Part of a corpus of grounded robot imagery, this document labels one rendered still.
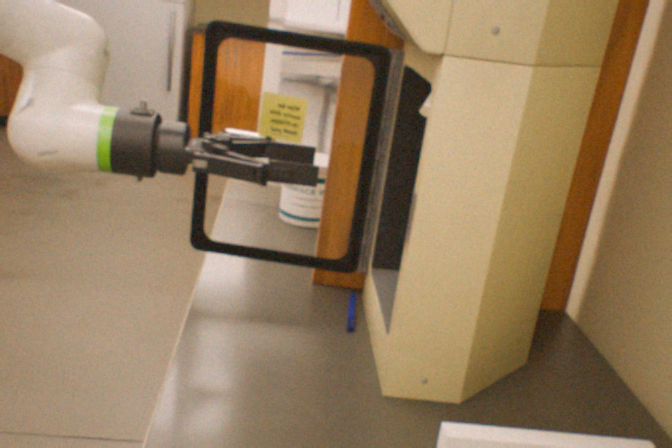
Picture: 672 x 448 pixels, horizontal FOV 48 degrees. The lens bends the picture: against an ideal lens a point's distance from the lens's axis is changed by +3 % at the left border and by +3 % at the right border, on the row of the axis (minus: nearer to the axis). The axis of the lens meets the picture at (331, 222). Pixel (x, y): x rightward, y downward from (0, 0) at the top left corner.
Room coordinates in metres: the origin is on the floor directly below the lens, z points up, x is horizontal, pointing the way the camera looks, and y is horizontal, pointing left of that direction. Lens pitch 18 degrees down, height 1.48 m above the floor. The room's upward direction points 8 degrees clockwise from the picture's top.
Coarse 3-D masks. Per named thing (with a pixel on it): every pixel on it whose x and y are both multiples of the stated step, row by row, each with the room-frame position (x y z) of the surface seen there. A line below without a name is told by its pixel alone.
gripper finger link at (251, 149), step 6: (204, 138) 1.02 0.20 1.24; (210, 138) 1.03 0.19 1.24; (216, 138) 1.04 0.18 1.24; (222, 138) 1.04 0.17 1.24; (228, 138) 1.05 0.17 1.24; (270, 138) 1.09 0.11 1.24; (228, 144) 1.04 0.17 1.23; (234, 144) 1.05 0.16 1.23; (240, 144) 1.06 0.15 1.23; (246, 144) 1.06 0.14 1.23; (252, 144) 1.07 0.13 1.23; (258, 144) 1.07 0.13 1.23; (264, 144) 1.08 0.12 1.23; (234, 150) 1.05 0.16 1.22; (240, 150) 1.06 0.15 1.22; (246, 150) 1.06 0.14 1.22; (252, 150) 1.07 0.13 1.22; (258, 150) 1.08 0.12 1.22; (246, 156) 1.06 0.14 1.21; (252, 156) 1.07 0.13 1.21; (258, 156) 1.08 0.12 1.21; (264, 156) 1.08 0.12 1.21
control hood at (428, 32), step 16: (368, 0) 1.20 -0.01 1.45; (384, 0) 0.94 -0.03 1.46; (400, 0) 0.90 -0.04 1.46; (416, 0) 0.90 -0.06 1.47; (432, 0) 0.90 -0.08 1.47; (448, 0) 0.90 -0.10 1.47; (400, 16) 0.90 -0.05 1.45; (416, 16) 0.90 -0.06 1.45; (432, 16) 0.90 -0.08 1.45; (448, 16) 0.90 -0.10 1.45; (416, 32) 0.90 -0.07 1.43; (432, 32) 0.90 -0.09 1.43; (432, 48) 0.90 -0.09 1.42
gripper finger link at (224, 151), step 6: (204, 144) 1.00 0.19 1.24; (210, 144) 0.99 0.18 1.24; (222, 150) 0.98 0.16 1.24; (228, 150) 0.99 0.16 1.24; (222, 156) 0.98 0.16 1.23; (228, 156) 0.98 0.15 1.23; (234, 156) 0.97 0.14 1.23; (240, 156) 0.98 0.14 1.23; (252, 162) 0.96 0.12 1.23; (258, 162) 0.96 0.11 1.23; (264, 162) 0.96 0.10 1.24; (264, 180) 0.95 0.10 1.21; (264, 186) 0.95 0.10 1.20
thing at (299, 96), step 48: (240, 48) 1.22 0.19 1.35; (288, 48) 1.21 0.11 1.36; (240, 96) 1.22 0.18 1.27; (288, 96) 1.21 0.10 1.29; (336, 96) 1.21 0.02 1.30; (336, 144) 1.21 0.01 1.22; (240, 192) 1.22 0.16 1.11; (288, 192) 1.21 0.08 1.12; (336, 192) 1.21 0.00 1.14; (240, 240) 1.22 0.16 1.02; (288, 240) 1.21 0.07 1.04; (336, 240) 1.21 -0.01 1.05
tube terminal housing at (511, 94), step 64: (512, 0) 0.91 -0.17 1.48; (576, 0) 0.97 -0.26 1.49; (448, 64) 0.90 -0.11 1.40; (512, 64) 0.91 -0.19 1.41; (576, 64) 1.00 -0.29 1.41; (448, 128) 0.91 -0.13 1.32; (512, 128) 0.91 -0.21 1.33; (576, 128) 1.04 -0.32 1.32; (448, 192) 0.91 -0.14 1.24; (512, 192) 0.93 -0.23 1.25; (448, 256) 0.91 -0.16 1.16; (512, 256) 0.96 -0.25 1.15; (448, 320) 0.91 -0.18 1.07; (512, 320) 1.00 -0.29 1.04; (384, 384) 0.91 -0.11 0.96; (448, 384) 0.91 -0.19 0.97
